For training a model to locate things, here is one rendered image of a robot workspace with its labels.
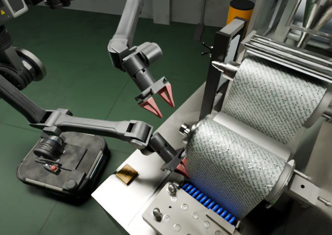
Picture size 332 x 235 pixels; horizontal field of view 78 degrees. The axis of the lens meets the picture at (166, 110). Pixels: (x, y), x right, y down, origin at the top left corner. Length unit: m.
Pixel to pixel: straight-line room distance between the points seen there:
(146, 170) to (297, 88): 0.68
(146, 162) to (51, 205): 1.25
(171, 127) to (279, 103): 0.60
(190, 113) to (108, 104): 1.53
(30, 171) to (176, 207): 1.46
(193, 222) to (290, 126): 0.44
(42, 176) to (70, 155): 0.25
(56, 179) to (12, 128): 1.07
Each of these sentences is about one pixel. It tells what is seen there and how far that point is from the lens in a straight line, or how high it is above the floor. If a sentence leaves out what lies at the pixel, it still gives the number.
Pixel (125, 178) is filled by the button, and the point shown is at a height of 0.92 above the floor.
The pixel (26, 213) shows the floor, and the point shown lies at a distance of 2.17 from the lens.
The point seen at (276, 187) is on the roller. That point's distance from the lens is 0.60.
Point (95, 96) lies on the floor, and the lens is 2.69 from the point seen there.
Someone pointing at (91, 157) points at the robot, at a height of 0.24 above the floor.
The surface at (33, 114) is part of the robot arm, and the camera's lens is 0.96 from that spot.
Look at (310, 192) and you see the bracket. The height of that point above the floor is 1.29.
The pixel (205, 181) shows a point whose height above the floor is 1.12.
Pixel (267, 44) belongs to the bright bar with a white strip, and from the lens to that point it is 0.72.
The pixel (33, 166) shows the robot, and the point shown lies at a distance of 2.03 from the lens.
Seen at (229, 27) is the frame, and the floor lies 1.44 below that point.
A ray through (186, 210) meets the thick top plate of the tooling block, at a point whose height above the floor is 1.03.
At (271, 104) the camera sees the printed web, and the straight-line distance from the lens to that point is 0.70.
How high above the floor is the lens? 1.79
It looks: 49 degrees down
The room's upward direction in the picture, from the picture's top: straight up
